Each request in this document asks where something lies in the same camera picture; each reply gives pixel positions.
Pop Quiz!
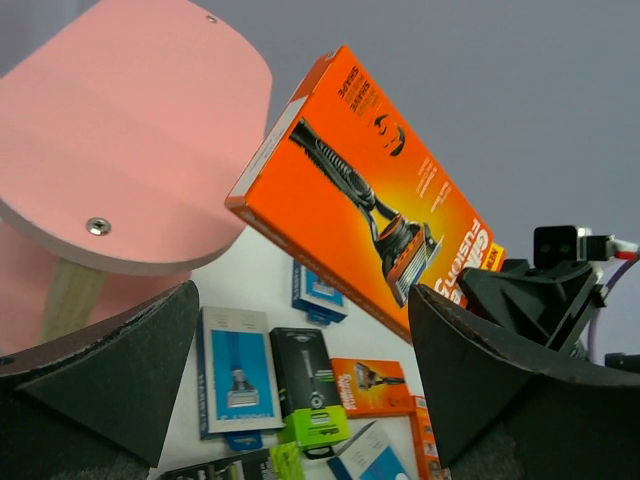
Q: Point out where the orange Gillette Fusion box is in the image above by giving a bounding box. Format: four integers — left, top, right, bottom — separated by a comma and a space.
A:
410, 395, 449, 480
331, 358, 414, 418

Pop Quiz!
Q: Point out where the pink three-tier wooden shelf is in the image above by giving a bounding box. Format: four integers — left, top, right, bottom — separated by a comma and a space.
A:
1, 1, 272, 354

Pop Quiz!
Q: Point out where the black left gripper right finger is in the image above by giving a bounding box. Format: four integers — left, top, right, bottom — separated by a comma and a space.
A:
408, 285, 639, 479

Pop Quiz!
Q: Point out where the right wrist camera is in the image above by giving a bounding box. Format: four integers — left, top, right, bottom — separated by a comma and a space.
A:
533, 225, 615, 269

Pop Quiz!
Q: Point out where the black green Gillette box flat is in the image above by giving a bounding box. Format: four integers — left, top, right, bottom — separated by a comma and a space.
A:
160, 442, 305, 480

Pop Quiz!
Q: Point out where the blue Harry's box far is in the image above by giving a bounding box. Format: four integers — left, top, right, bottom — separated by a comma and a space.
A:
291, 260, 348, 327

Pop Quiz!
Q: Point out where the blue Harry's razor box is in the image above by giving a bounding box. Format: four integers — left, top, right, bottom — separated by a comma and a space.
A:
195, 306, 283, 452

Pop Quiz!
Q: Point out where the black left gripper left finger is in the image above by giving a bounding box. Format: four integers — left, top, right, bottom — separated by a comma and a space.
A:
1, 281, 200, 479

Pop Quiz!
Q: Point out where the blue Harry's box tilted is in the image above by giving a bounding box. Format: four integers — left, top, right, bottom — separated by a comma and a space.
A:
327, 421, 412, 480

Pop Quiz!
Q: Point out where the black green Gillette Labs box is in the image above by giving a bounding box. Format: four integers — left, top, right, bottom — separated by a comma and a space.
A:
269, 327, 351, 460

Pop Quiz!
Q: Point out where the orange Gillette Fusion5 razor box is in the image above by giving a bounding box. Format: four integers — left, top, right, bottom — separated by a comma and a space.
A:
225, 46, 506, 340

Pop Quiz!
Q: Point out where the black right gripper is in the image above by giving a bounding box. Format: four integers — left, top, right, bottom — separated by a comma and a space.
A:
458, 259, 609, 356

